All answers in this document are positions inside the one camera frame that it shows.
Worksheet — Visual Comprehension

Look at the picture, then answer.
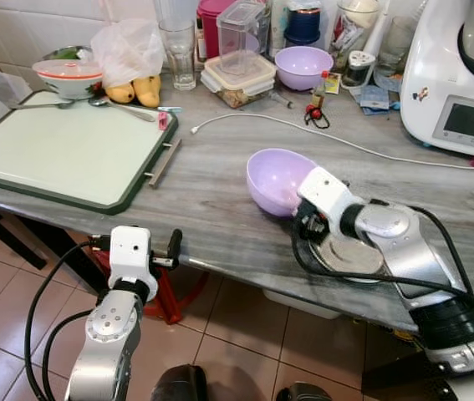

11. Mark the flat clear lidded food box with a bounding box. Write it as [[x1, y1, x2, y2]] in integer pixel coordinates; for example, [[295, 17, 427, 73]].
[[200, 51, 278, 109]]

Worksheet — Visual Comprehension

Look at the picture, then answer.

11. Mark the red-rimmed lidded white bowl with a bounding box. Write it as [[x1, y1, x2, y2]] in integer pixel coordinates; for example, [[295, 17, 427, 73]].
[[32, 58, 104, 102]]

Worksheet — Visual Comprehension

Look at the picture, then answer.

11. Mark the pink plastic container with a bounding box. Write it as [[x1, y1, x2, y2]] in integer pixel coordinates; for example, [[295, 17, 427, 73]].
[[196, 0, 234, 60]]

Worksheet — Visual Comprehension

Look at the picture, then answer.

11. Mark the small glass shaker jar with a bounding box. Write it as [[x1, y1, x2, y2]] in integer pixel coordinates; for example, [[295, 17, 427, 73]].
[[342, 49, 378, 89]]

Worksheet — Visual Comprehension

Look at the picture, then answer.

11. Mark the tall clear plastic container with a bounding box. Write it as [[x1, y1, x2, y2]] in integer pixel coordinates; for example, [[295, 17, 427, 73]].
[[216, 0, 272, 64]]

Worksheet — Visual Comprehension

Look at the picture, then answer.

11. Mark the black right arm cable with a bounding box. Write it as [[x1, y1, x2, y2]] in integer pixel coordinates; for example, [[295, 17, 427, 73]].
[[290, 204, 474, 303]]

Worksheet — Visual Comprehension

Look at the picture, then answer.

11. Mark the white plastic bag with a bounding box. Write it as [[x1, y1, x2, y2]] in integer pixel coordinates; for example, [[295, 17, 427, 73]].
[[90, 18, 166, 89]]

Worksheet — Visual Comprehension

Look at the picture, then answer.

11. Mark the white kitchen machine with display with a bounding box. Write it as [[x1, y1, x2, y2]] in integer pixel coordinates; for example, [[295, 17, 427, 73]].
[[400, 0, 474, 160]]

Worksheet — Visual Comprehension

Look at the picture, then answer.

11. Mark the white charging cable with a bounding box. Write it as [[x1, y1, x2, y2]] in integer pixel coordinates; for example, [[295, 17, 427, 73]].
[[190, 112, 474, 173]]

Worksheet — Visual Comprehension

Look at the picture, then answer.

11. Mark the clear drinking glass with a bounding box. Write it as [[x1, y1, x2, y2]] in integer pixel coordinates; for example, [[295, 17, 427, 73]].
[[158, 18, 198, 91]]

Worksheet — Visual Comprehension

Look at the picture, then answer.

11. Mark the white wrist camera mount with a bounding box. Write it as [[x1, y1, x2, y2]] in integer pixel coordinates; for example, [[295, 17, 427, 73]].
[[108, 226, 159, 290], [297, 166, 359, 223]]

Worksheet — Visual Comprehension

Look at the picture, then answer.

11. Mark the grey round plate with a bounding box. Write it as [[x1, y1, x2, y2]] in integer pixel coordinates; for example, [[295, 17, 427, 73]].
[[309, 236, 386, 277]]

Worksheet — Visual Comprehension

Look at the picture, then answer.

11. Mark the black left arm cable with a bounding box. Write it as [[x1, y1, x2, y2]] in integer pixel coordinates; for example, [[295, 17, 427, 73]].
[[23, 240, 97, 401]]

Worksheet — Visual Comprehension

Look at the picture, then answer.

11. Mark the red metal stand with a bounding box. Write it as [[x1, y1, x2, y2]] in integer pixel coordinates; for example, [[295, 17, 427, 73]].
[[94, 246, 209, 326]]

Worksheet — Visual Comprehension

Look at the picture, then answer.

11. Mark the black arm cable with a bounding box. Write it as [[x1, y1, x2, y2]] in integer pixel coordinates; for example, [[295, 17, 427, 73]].
[[23, 240, 97, 401], [290, 204, 474, 303]]

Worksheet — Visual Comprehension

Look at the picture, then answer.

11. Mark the metal spoon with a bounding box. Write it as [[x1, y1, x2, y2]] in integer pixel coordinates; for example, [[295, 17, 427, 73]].
[[10, 98, 75, 112], [87, 95, 159, 124]]

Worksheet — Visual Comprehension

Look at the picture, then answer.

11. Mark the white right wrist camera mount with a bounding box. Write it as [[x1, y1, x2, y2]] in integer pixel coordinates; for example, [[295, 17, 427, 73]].
[[297, 166, 359, 223]]

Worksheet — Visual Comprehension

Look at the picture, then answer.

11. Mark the black robot leg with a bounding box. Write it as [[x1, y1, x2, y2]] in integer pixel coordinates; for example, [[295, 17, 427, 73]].
[[273, 381, 334, 401], [150, 363, 209, 401]]

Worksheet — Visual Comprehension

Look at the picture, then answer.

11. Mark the lilac plastic bowl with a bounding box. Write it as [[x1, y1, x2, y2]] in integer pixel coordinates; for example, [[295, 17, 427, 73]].
[[246, 148, 318, 219], [274, 45, 335, 92]]

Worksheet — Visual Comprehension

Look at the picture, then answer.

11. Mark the yellow mango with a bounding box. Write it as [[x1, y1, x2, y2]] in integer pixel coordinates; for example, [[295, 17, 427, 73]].
[[132, 74, 163, 109], [104, 79, 137, 105]]

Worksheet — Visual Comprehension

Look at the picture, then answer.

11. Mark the black robot right leg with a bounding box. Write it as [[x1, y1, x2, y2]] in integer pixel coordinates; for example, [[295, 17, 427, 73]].
[[273, 381, 334, 401]]

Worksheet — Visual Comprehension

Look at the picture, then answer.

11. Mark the black robot left leg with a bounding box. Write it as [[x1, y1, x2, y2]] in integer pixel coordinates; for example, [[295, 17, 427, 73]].
[[150, 363, 209, 401]]

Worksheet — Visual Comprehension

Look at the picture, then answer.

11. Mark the green-rimmed white tray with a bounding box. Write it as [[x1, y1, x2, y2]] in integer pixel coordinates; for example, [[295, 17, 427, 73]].
[[0, 89, 180, 216]]

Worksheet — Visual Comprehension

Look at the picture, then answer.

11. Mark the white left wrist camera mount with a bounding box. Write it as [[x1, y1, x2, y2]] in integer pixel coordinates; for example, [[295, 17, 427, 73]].
[[108, 226, 159, 290]]

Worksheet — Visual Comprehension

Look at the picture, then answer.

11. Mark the small brown sauce bottle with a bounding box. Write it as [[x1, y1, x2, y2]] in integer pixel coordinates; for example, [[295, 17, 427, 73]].
[[309, 70, 330, 114]]

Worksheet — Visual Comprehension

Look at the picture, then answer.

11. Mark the black and red key ring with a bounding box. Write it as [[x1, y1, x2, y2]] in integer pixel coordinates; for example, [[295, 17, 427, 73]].
[[303, 104, 332, 131]]

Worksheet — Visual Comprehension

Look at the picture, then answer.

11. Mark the dark blue jar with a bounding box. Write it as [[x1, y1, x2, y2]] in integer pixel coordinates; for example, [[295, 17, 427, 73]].
[[283, 0, 324, 48]]

